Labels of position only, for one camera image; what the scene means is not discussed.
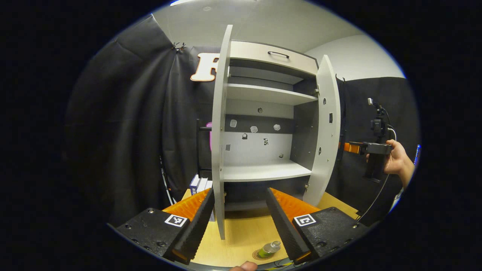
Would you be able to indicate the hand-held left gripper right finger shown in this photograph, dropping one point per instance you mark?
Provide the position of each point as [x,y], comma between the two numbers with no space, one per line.
[286,229]

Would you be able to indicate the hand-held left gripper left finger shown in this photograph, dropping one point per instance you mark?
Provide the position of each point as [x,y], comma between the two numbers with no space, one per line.
[197,226]

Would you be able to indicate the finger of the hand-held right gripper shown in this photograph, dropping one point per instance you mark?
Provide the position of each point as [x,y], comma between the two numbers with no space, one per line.
[354,147]

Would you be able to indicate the green label plastic bottle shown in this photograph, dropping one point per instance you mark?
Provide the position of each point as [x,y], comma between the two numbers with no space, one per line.
[269,249]

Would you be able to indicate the white cabinet door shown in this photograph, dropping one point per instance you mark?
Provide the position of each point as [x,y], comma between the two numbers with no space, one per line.
[217,150]
[325,169]

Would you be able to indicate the round brown coaster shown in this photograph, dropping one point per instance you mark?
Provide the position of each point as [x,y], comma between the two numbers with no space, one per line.
[256,256]

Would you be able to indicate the white and grey cabinet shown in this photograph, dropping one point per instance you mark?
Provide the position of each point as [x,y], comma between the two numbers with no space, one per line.
[301,131]

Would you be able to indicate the white cabinet shelf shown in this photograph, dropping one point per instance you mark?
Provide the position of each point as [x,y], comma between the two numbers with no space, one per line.
[263,171]
[263,94]

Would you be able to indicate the computer monitor screen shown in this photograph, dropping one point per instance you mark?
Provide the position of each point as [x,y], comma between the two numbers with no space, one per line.
[417,154]

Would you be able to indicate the blue and white box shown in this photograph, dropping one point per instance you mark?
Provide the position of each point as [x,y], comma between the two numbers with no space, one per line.
[196,184]

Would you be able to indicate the black metal stand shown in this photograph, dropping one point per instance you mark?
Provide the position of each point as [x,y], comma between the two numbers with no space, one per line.
[197,150]

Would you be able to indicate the pink object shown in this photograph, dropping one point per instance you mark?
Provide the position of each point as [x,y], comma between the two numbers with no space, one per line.
[209,135]

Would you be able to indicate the black backdrop cloth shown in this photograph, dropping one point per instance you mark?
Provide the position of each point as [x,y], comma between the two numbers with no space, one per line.
[124,131]

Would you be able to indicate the ceiling light panel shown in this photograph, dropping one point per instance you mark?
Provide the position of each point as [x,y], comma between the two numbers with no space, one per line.
[180,2]

